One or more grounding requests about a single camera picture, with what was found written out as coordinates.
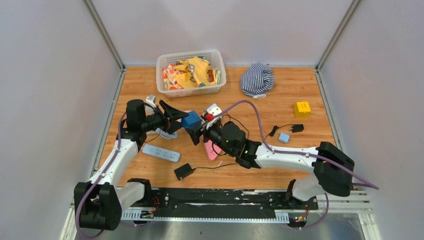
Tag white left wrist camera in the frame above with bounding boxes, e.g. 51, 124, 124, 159
145, 95, 157, 113

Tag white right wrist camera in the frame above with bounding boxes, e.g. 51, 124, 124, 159
200, 103, 223, 130

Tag light blue charger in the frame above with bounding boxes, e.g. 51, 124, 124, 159
278, 132, 290, 144

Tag yellow cube socket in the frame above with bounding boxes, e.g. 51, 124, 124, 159
293, 101, 312, 118

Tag thin black adapter cable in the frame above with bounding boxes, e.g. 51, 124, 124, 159
192, 112, 251, 170

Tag aluminium frame rail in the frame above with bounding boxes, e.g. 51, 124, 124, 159
82, 0, 126, 72

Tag bundled black cable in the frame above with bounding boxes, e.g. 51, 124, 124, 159
261, 124, 292, 143

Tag blue cube socket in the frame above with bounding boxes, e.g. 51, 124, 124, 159
181, 111, 202, 131

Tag yellow patterned clothes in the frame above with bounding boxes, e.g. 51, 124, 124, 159
162, 56, 221, 91

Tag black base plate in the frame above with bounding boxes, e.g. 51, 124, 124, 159
120, 187, 319, 220

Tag white plastic basket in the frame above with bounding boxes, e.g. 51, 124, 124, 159
156, 50, 227, 98

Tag small black plug adapter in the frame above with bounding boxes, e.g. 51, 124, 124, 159
290, 124, 305, 133

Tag white power strip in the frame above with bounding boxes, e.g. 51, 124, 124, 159
141, 144, 181, 163

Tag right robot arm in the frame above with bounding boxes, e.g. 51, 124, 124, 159
185, 121, 355, 209

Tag black power adapter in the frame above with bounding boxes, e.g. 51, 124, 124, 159
174, 163, 195, 181

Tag pink triangular power strip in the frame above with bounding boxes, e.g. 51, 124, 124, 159
203, 140, 222, 161

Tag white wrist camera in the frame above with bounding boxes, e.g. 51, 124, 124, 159
145, 95, 157, 113
200, 103, 223, 130

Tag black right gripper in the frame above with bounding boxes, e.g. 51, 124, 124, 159
186, 119, 235, 157

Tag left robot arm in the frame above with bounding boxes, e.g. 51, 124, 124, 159
73, 99, 189, 236

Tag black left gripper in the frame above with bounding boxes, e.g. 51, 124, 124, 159
140, 100, 188, 135

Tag blue white striped cloth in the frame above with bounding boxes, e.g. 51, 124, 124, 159
240, 63, 275, 99

